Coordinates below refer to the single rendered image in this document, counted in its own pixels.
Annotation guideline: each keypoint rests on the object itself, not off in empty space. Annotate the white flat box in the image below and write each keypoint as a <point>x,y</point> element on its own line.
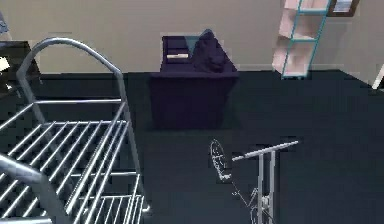
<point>177,56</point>

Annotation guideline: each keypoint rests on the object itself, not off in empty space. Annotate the dark purple cloth heap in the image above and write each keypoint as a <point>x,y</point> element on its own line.
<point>210,55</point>

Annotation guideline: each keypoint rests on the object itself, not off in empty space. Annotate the brown framed picture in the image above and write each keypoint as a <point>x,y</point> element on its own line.
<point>343,6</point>

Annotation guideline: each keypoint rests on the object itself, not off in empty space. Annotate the black table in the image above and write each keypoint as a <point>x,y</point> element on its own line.
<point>15,50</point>

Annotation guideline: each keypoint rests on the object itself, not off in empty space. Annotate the white slanted bar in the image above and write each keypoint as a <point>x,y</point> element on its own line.
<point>378,78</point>

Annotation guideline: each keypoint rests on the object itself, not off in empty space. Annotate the white flat item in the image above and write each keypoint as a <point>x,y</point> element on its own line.
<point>3,64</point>

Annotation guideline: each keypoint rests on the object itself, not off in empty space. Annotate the blue grey cloth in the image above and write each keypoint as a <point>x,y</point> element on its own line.
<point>2,25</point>

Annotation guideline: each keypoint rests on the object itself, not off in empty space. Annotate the pink shelf with teal frame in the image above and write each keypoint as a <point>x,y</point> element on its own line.
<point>293,50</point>

